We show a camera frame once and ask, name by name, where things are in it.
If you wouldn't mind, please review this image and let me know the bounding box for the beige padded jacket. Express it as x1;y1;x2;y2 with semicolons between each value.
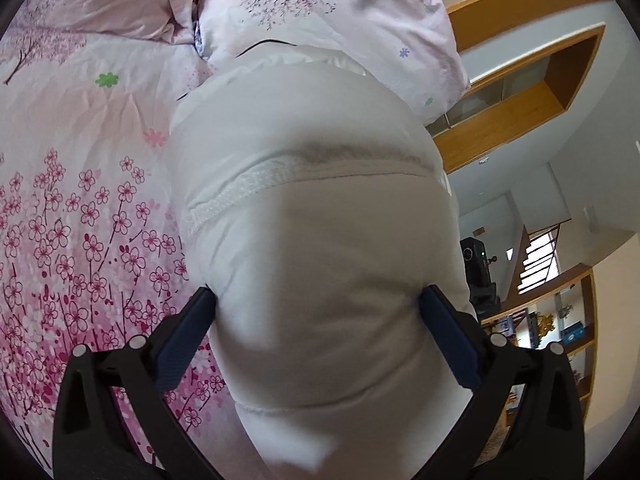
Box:
167;42;471;479

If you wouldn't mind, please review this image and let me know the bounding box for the wooden shelf unit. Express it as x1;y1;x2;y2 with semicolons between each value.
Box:
482;263;598;416

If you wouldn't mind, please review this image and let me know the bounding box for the staircase railing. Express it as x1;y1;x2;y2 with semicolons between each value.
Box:
506;221;565;301

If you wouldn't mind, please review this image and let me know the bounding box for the pink floral bed sheet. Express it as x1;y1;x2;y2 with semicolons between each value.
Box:
0;27;241;480

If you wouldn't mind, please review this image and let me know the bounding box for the right pink floral pillow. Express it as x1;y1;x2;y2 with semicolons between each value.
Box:
194;0;470;125

